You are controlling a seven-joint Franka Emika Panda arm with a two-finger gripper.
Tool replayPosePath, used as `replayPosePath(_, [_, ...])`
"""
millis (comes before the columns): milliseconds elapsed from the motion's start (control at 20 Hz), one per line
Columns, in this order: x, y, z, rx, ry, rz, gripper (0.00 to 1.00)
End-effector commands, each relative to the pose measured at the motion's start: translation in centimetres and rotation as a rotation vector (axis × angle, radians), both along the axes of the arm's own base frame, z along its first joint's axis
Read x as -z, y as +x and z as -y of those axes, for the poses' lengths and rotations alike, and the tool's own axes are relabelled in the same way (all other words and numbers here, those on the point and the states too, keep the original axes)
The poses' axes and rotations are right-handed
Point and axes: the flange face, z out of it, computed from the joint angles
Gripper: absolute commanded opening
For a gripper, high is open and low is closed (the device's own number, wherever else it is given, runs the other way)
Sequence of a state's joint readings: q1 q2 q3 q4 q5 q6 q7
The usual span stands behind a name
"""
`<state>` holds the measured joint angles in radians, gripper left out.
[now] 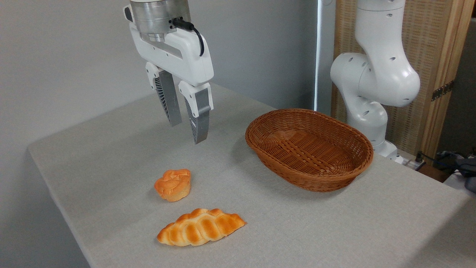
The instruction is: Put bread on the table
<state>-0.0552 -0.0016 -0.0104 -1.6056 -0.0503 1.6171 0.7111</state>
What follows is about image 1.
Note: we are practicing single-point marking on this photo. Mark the white power strip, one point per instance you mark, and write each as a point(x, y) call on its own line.
point(411, 162)

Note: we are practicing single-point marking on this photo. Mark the wooden woven folding screen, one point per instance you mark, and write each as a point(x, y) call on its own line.
point(427, 41)

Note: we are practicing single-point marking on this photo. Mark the dark grey bag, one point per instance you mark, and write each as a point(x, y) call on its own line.
point(469, 173)

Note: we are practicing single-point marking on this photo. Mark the round orange bread bun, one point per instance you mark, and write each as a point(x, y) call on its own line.
point(174, 185)

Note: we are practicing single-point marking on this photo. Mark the long braided bread loaf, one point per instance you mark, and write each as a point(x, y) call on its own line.
point(200, 227)

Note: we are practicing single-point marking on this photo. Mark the brown wicker basket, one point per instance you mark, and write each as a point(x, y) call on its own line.
point(308, 149)

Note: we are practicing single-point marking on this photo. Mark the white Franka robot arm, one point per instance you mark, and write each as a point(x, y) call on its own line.
point(383, 74)

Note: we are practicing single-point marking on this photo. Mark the metal screen hinge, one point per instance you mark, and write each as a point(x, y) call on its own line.
point(442, 90)

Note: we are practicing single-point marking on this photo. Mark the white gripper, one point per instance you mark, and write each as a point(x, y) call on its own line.
point(182, 56)

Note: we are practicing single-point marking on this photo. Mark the white vertical pole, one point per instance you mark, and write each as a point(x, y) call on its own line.
point(317, 56)

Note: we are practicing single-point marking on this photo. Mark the grey tablecloth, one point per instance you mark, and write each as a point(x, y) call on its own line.
point(297, 223)

